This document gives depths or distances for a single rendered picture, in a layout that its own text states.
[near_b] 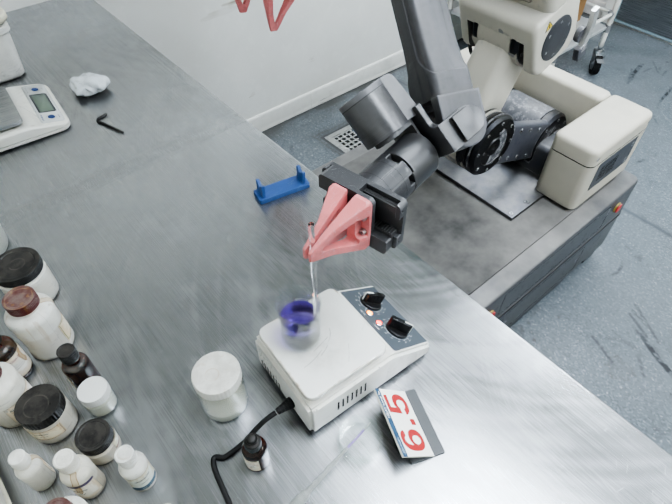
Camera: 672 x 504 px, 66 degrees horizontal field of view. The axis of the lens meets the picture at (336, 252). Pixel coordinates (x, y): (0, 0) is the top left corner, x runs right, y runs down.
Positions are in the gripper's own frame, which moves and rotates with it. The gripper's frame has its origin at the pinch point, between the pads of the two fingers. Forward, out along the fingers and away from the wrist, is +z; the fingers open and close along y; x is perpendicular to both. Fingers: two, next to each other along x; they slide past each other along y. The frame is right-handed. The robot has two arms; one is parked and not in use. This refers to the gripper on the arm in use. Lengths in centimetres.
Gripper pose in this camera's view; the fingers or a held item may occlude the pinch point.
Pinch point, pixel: (312, 251)
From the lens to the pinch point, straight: 52.2
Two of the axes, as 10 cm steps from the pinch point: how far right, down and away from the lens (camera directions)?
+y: 7.8, 4.7, -4.1
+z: -6.2, 5.9, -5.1
